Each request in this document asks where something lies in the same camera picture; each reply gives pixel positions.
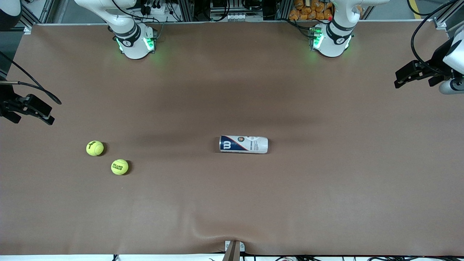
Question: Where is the yellow Wilson tennis ball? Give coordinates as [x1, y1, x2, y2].
[86, 140, 104, 157]

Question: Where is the yellow Roland Garros tennis ball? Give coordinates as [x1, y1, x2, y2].
[111, 159, 129, 175]

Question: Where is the blue white tennis ball can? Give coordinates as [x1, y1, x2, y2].
[219, 135, 269, 154]

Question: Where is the orange bag pile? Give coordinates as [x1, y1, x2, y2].
[289, 0, 334, 21]

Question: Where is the white power strip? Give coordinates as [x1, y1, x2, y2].
[141, 0, 174, 16]

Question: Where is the brown table mat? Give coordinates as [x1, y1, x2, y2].
[0, 21, 464, 256]

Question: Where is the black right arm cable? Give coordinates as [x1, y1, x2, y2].
[0, 51, 62, 106]

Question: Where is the aluminium frame profile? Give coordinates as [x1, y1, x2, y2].
[433, 0, 464, 30]
[22, 0, 57, 35]

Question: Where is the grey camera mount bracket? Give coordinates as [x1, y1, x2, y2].
[225, 240, 245, 261]

